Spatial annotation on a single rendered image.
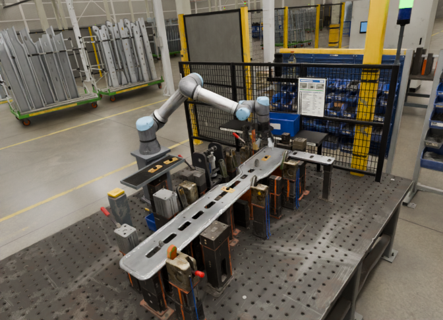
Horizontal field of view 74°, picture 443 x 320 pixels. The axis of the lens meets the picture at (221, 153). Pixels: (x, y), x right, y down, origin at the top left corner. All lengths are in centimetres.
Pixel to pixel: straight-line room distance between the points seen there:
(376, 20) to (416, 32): 574
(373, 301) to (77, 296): 193
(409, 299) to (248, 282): 139
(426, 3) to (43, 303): 779
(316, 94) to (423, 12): 574
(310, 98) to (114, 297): 184
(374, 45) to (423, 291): 177
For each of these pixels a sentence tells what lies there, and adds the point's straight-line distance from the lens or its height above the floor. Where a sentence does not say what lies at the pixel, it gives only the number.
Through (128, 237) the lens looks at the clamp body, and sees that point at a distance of 144.
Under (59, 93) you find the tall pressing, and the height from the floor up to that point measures 50.
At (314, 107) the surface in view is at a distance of 241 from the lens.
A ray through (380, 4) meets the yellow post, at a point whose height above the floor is 190.
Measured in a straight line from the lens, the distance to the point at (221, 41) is 410.
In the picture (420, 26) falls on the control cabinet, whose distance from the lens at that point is 795.
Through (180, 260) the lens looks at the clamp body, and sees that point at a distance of 124.
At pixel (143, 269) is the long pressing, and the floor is 100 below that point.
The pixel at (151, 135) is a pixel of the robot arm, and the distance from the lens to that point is 205.
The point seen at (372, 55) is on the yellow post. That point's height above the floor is 160.
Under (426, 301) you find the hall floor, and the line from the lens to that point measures 271.
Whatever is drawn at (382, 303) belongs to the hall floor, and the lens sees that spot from 258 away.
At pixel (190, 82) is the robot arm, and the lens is 185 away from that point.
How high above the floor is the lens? 191
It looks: 25 degrees down
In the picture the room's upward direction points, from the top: 5 degrees counter-clockwise
